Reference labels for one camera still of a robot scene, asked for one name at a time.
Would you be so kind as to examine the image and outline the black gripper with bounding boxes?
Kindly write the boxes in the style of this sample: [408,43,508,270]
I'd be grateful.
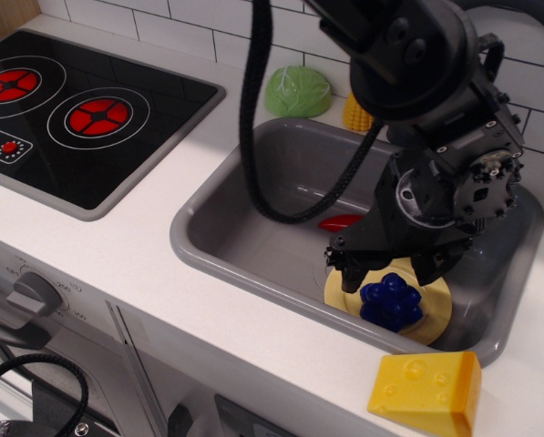
[325,150,475,293]

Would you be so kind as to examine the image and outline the blue toy blueberries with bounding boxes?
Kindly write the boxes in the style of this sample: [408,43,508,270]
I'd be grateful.
[360,273,424,332]

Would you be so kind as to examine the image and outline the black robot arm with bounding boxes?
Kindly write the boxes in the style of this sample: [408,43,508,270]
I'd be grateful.
[313,1,523,293]

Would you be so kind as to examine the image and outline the yellow plate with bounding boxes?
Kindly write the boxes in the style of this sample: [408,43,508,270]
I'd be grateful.
[324,258,453,345]

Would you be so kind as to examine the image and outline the grey sink basin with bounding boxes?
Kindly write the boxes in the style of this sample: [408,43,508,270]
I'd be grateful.
[170,118,544,365]

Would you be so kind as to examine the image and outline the red toy chili pepper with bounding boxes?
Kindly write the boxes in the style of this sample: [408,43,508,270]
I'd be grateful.
[318,214,364,233]

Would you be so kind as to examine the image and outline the yellow toy cheese wedge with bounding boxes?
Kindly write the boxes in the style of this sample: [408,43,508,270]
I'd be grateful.
[367,351,482,436]

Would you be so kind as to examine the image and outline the yellow toy corn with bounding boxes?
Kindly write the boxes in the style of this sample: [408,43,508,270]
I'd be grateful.
[342,92,374,132]

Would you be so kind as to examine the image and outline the green toy cabbage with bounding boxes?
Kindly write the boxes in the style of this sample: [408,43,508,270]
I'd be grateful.
[264,66,332,118]

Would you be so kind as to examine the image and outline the white toy oven front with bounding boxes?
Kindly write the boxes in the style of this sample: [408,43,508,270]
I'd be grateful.
[0,242,288,436]

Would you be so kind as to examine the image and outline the black toy stovetop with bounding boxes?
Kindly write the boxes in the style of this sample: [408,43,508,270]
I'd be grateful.
[0,30,225,221]

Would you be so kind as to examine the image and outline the grey oven knob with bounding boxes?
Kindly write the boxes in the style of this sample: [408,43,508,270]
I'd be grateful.
[5,271,63,321]

